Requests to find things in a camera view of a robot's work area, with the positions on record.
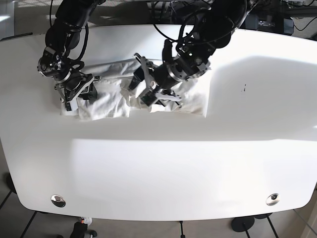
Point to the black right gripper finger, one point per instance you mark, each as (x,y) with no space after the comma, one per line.
(90,92)

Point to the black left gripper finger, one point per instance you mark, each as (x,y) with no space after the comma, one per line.
(138,77)

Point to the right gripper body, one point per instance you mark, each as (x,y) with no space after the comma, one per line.
(72,88)

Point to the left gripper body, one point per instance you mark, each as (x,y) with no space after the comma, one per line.
(161,78)

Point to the white cartoon print T-shirt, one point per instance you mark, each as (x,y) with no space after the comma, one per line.
(116,101)

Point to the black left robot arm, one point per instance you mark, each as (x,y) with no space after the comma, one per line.
(187,57)

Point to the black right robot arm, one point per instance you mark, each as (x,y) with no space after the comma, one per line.
(66,42)

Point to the left silver table grommet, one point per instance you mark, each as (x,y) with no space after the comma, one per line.
(58,201)

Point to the silver table grommet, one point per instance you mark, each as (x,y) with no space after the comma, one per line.
(273,199)
(58,201)

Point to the white orange sneaker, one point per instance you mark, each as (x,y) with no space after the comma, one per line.
(86,220)

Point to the black trousers of person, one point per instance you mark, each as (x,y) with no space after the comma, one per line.
(79,230)

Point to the black round stand base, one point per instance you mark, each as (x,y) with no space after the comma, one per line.
(242,224)

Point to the right silver table grommet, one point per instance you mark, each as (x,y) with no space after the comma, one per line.
(273,199)

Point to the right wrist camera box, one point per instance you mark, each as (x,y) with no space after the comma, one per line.
(71,105)

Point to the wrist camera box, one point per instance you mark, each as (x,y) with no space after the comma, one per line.
(71,105)
(148,96)

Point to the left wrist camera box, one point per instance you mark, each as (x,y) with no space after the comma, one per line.
(148,96)

